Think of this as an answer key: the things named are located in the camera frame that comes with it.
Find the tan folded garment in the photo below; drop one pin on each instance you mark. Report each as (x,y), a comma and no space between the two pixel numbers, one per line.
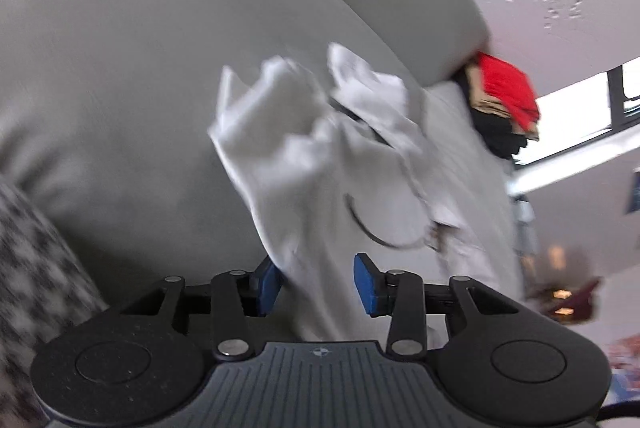
(491,105)

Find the black folded garment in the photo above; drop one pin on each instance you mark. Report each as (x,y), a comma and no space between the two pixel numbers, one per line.
(496,132)

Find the grey round sofa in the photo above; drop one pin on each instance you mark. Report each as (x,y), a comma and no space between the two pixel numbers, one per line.
(105,107)

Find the red folded garment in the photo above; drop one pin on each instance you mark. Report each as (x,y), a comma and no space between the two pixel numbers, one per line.
(510,85)

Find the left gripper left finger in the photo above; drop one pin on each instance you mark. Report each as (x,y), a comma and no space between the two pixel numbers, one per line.
(236,296)

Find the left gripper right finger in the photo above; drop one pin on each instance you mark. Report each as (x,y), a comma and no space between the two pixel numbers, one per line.
(399,295)

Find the white printed t-shirt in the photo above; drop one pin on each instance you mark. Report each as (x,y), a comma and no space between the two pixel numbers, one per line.
(329,174)

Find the grey seat cushion right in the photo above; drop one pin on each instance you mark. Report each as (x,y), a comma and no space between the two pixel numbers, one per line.
(480,187)

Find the houndstooth trouser leg left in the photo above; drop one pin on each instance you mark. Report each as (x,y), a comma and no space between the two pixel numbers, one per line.
(44,291)

